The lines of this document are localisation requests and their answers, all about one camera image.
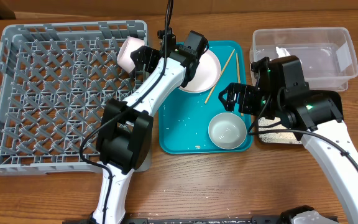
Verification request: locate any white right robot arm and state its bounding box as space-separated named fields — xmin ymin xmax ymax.
xmin=218 ymin=55 xmax=358 ymax=223

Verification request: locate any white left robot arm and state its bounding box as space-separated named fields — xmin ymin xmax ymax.
xmin=90 ymin=29 xmax=209 ymax=223

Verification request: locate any left wooden chopstick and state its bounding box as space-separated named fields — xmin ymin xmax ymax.
xmin=204 ymin=49 xmax=236 ymax=104

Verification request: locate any wooden chopstick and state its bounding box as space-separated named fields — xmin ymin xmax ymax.
xmin=204 ymin=49 xmax=236 ymax=104
xmin=235 ymin=52 xmax=244 ymax=117

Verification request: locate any pile of rice grains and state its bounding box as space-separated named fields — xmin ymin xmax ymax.
xmin=257 ymin=117 xmax=301 ymax=144

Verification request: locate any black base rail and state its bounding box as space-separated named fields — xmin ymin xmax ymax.
xmin=62 ymin=205 xmax=338 ymax=224

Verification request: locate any clear plastic waste bin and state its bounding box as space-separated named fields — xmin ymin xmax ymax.
xmin=249 ymin=27 xmax=358 ymax=92

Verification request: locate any grey plastic dishwasher rack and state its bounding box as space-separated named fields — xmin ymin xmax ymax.
xmin=0 ymin=20 xmax=148 ymax=175

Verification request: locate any right wooden chopstick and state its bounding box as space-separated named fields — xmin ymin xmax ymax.
xmin=235 ymin=52 xmax=244 ymax=117

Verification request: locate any large white plate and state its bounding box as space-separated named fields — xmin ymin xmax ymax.
xmin=180 ymin=50 xmax=221 ymax=93

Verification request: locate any small white plate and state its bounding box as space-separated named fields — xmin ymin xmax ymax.
xmin=117 ymin=37 xmax=145 ymax=73

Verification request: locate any grey bowl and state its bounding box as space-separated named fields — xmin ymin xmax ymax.
xmin=208 ymin=113 xmax=247 ymax=150

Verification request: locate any teal plastic serving tray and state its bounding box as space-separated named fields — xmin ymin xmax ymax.
xmin=158 ymin=40 xmax=247 ymax=154

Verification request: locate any black waste tray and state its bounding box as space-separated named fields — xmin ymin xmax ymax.
xmin=256 ymin=90 xmax=344 ymax=144

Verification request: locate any white and red wrapper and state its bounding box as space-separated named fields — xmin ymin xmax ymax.
xmin=275 ymin=47 xmax=291 ymax=58

